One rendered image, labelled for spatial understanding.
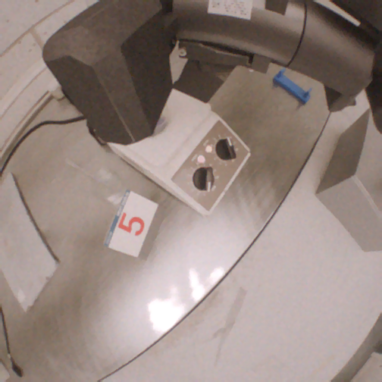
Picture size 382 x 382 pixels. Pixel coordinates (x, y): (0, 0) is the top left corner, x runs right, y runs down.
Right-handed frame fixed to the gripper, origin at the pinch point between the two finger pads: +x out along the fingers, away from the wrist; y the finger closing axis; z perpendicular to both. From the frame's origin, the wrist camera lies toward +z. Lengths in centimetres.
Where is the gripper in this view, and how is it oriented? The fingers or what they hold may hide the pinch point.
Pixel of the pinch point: (110, 14)
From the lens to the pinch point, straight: 16.1
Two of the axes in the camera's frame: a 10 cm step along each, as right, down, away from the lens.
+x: -9.7, -2.4, 0.9
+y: 2.6, -9.3, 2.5
